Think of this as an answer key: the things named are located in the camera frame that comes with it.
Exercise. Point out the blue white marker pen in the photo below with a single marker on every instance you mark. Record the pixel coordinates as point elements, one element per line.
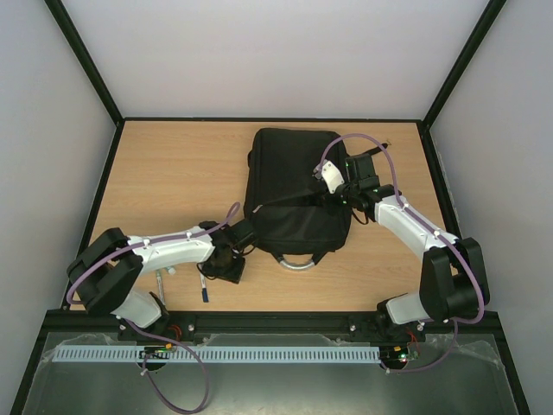
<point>204,292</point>

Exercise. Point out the black enclosure frame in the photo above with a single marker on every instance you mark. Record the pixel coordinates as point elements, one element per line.
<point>327,323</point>

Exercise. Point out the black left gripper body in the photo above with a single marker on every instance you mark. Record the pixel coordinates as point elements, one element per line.
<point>225,270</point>

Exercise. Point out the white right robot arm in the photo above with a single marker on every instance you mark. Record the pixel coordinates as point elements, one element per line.
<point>453,277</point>

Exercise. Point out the light blue cable duct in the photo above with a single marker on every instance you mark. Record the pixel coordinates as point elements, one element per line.
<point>218,354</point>

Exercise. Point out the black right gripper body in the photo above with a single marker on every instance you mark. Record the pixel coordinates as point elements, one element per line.
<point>330,197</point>

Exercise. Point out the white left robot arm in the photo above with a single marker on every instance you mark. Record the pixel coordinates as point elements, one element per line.
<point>103,276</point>

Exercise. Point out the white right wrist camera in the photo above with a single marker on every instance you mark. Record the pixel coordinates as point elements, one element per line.
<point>330,174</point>

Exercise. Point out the black student backpack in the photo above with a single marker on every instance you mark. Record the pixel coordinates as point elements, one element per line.
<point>281,196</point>

